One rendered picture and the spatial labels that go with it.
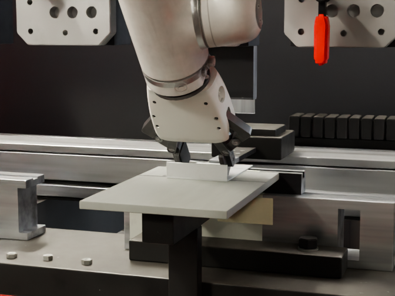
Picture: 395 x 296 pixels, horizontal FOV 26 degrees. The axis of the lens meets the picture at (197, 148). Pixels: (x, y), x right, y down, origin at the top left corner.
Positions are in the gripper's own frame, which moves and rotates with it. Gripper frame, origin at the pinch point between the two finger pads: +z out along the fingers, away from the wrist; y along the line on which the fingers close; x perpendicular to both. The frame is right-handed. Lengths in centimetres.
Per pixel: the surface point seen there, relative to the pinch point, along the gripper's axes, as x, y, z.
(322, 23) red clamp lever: -11.1, -16.0, -14.4
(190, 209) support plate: 17.5, -5.0, -11.6
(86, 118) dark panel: -42, 45, 39
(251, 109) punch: -9.4, -4.7, -0.1
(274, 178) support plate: -0.1, -9.2, 3.6
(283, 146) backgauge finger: -19.2, -5.1, 18.8
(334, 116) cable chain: -35.2, -10.5, 28.2
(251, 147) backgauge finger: -18.2, -0.1, 18.1
